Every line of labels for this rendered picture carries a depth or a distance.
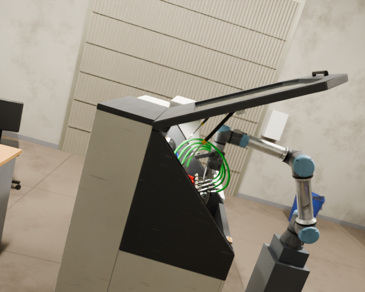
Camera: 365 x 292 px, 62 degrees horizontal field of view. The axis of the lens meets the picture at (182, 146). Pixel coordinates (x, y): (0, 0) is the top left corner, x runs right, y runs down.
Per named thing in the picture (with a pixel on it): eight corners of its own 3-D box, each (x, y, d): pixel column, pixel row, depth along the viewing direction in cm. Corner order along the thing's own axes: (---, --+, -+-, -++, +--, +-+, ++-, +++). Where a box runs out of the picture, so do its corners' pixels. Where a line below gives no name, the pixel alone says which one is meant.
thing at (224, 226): (224, 276, 164) (234, 251, 161) (216, 274, 164) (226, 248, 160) (217, 223, 225) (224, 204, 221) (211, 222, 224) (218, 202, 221)
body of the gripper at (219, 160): (219, 172, 180) (225, 153, 178) (205, 168, 180) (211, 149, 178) (218, 169, 188) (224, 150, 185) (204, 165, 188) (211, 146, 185)
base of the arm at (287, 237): (296, 239, 211) (302, 227, 208) (306, 252, 196) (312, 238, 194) (276, 234, 209) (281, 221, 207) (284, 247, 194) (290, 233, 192)
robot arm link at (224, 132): (233, 128, 174) (218, 124, 174) (226, 146, 176) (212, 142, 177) (232, 126, 182) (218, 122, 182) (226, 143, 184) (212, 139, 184)
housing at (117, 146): (86, 368, 176) (154, 120, 144) (38, 354, 176) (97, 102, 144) (134, 242, 313) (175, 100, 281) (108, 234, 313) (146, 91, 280)
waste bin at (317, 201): (307, 221, 527) (320, 190, 514) (320, 234, 482) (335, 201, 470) (281, 214, 521) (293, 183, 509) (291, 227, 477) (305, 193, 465)
